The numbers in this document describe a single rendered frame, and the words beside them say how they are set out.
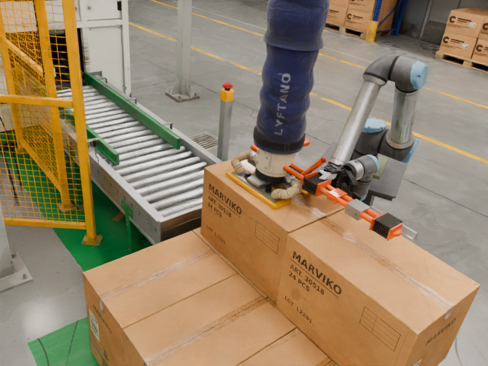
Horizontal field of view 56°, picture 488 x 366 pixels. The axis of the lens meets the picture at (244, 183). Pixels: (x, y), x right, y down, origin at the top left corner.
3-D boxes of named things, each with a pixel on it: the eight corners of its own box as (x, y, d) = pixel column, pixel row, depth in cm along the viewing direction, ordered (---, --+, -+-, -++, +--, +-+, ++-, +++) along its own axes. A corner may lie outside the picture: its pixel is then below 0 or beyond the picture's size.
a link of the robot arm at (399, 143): (389, 139, 272) (400, 46, 209) (418, 149, 265) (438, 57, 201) (378, 158, 268) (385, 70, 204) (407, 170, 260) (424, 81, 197)
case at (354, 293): (275, 306, 201) (287, 233, 181) (335, 272, 224) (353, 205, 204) (386, 411, 163) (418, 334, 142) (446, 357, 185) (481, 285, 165)
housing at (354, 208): (343, 213, 178) (346, 202, 176) (354, 207, 182) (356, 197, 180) (357, 221, 174) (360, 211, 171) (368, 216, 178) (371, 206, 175)
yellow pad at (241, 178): (225, 175, 214) (226, 165, 212) (241, 170, 220) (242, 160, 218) (274, 210, 193) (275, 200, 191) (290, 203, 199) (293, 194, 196)
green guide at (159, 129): (84, 80, 420) (83, 70, 415) (95, 79, 426) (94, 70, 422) (177, 149, 318) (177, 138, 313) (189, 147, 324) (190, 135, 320)
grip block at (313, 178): (300, 188, 191) (302, 176, 188) (316, 181, 197) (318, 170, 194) (314, 197, 186) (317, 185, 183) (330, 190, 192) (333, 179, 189)
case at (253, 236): (200, 233, 240) (203, 167, 219) (258, 210, 263) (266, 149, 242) (275, 304, 201) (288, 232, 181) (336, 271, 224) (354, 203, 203)
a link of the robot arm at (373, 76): (372, 45, 210) (314, 180, 217) (398, 51, 205) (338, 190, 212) (376, 53, 221) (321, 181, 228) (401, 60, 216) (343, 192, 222)
